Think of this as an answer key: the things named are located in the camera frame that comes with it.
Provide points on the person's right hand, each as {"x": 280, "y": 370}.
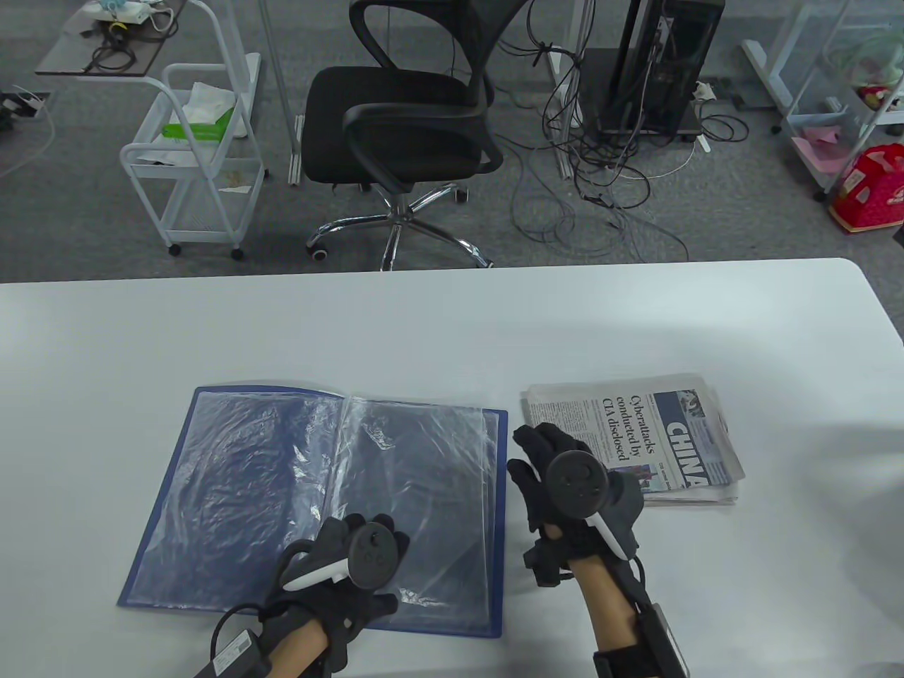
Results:
{"x": 544, "y": 441}

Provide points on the person's left hand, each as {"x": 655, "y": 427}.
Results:
{"x": 332, "y": 614}

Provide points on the black round-top controller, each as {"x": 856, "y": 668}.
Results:
{"x": 374, "y": 558}
{"x": 575, "y": 484}

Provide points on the newspaper with blue masthead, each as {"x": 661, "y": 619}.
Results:
{"x": 635, "y": 424}

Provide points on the blue file folder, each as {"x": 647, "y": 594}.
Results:
{"x": 233, "y": 494}

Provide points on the newspaper with grey animal photo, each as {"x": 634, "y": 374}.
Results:
{"x": 696, "y": 495}

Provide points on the person's right forearm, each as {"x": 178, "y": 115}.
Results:
{"x": 607, "y": 607}

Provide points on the person's left forearm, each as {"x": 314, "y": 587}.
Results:
{"x": 296, "y": 653}

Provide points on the black wrist sensor box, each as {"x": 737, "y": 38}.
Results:
{"x": 233, "y": 653}
{"x": 664, "y": 639}

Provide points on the white desk leg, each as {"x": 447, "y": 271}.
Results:
{"x": 565, "y": 166}

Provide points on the black office chair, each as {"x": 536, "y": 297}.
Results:
{"x": 381, "y": 134}

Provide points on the black tower stand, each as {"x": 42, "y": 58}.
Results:
{"x": 597, "y": 85}

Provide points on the black computer tower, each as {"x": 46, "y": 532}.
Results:
{"x": 671, "y": 70}

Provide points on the pink paper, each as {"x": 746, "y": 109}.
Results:
{"x": 819, "y": 152}

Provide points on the red bag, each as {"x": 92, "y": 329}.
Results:
{"x": 872, "y": 194}

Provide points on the white rolling cart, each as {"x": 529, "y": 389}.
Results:
{"x": 205, "y": 205}

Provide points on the green tissue box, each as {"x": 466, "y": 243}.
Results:
{"x": 194, "y": 131}

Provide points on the white tissue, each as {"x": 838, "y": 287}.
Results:
{"x": 208, "y": 99}

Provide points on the plush toy in plastic bag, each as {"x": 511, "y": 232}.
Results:
{"x": 876, "y": 63}

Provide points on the black device on floor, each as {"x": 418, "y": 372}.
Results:
{"x": 14, "y": 106}

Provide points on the white desk leg frame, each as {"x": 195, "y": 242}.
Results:
{"x": 766, "y": 69}

